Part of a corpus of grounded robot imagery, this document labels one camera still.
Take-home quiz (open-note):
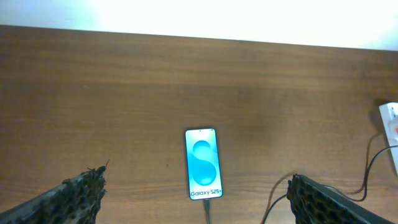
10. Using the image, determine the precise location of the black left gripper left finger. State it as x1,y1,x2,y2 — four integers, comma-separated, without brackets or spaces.
1,165,107,224

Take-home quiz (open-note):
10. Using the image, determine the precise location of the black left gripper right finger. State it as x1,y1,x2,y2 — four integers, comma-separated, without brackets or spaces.
287,174,392,224

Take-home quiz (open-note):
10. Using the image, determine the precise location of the black charging cable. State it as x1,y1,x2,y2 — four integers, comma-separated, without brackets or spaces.
202,144,398,224

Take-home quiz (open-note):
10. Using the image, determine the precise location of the blue Galaxy smartphone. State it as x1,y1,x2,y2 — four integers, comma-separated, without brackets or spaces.
185,128,223,200

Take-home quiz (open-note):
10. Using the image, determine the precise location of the white power strip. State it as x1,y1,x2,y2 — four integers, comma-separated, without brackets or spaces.
379,102,397,174

